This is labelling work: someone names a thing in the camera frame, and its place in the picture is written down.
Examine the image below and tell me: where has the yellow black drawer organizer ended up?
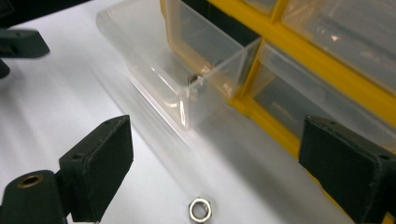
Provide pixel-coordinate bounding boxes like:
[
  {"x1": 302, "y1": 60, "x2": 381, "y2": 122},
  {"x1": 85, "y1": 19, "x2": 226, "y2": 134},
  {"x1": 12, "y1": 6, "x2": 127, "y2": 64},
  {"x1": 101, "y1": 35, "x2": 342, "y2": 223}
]
[{"x1": 160, "y1": 0, "x2": 396, "y2": 224}]

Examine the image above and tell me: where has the clear plastic storage drawer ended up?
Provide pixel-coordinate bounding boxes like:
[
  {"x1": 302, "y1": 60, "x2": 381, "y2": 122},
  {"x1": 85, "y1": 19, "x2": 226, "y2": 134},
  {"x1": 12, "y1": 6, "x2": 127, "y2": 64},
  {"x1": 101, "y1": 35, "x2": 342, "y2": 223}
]
[{"x1": 95, "y1": 0, "x2": 263, "y2": 133}]

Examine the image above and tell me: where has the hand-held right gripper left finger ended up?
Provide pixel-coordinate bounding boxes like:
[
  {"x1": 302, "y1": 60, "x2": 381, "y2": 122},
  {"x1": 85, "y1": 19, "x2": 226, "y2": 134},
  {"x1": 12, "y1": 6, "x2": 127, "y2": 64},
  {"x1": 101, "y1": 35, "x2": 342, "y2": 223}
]
[{"x1": 58, "y1": 114, "x2": 135, "y2": 223}]

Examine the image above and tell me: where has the grid of clear drawers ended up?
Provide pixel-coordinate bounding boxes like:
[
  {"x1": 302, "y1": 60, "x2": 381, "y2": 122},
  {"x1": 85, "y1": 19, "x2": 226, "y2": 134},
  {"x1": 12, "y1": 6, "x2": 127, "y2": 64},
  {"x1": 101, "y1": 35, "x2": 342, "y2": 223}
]
[{"x1": 241, "y1": 0, "x2": 396, "y2": 147}]

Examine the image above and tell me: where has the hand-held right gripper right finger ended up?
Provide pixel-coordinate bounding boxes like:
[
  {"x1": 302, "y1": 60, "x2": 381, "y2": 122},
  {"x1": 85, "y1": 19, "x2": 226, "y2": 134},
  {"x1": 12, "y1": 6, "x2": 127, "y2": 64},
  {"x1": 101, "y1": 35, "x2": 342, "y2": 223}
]
[{"x1": 298, "y1": 115, "x2": 396, "y2": 224}]

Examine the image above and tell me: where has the silver metal nut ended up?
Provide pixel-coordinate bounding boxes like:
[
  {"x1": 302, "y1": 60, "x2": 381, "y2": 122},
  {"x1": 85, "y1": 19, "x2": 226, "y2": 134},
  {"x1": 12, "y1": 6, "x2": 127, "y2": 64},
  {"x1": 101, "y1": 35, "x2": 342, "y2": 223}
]
[
  {"x1": 188, "y1": 196, "x2": 213, "y2": 224},
  {"x1": 187, "y1": 74, "x2": 204, "y2": 89}
]

